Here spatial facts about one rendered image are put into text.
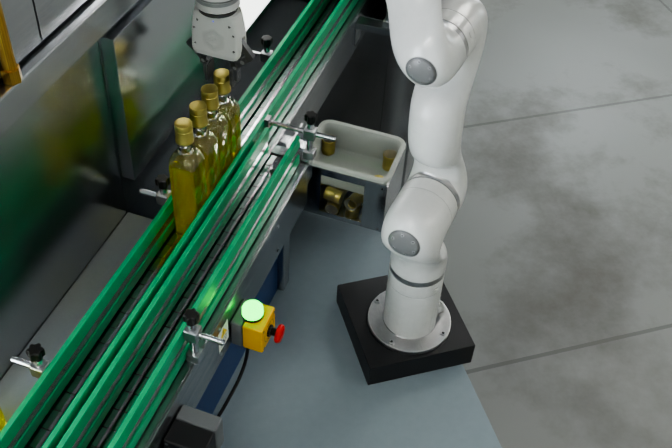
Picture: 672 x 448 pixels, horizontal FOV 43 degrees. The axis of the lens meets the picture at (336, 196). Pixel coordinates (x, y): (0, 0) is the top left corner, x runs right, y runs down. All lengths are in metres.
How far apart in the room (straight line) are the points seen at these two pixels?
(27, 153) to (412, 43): 0.66
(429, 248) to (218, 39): 0.57
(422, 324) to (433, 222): 0.35
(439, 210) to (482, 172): 1.98
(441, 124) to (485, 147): 2.22
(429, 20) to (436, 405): 0.90
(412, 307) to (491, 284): 1.35
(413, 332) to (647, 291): 1.58
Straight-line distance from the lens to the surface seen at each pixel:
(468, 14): 1.47
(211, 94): 1.72
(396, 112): 2.92
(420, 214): 1.62
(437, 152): 1.57
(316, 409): 1.91
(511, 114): 3.96
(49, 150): 1.56
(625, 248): 3.48
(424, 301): 1.85
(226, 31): 1.67
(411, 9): 1.40
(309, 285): 2.11
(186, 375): 1.60
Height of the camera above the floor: 2.36
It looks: 44 degrees down
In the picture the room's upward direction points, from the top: 4 degrees clockwise
